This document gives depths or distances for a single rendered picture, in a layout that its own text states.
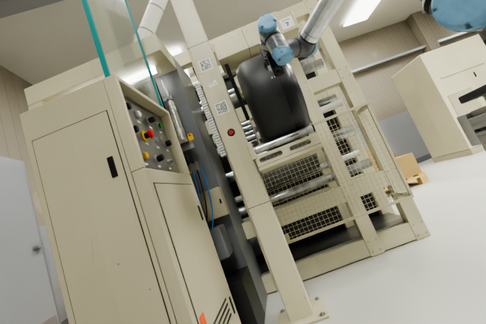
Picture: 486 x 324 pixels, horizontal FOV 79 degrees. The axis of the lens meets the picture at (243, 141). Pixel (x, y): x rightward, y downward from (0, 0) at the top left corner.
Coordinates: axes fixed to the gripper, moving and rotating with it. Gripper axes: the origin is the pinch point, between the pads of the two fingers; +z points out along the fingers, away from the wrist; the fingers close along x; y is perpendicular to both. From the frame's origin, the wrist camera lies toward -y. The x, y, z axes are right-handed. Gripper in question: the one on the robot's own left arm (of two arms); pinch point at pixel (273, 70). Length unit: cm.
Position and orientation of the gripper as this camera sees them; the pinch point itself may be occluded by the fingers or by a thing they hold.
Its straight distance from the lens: 149.3
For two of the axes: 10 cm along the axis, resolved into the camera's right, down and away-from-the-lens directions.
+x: -9.3, 3.7, 0.5
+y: -3.4, -8.9, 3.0
